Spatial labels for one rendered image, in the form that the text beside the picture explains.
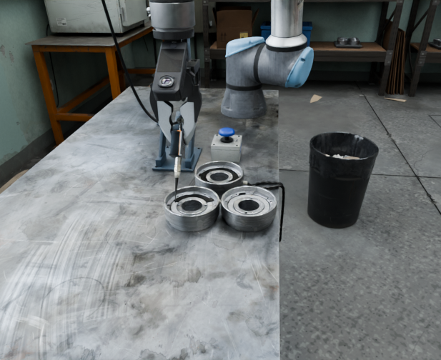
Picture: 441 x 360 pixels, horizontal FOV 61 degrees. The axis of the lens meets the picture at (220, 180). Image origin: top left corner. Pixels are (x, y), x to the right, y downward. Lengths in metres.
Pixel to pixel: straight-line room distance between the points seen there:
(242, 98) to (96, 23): 1.94
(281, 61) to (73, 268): 0.77
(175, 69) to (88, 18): 2.39
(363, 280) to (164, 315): 1.37
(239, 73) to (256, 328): 0.82
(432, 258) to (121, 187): 1.59
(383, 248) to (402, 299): 0.33
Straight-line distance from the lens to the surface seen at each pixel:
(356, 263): 1.92
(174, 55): 0.67
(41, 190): 0.92
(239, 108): 1.21
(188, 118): 0.72
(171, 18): 0.67
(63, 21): 3.10
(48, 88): 3.03
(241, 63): 1.18
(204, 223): 0.69
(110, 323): 0.58
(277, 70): 1.13
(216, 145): 0.92
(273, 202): 0.73
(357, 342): 1.61
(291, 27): 1.11
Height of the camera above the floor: 1.23
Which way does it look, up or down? 30 degrees down
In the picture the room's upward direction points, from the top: 1 degrees counter-clockwise
